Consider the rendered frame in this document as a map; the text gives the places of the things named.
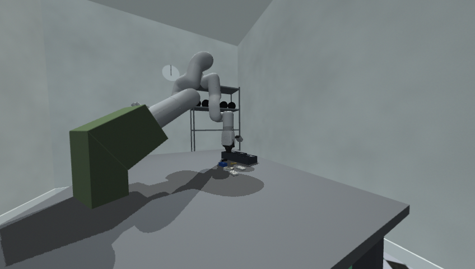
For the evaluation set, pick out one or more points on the dark grey bin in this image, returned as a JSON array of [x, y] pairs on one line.
[[239, 157]]

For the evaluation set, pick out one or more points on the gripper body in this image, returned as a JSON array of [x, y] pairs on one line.
[[227, 138]]

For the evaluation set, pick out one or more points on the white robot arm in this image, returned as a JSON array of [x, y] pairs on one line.
[[174, 106]]

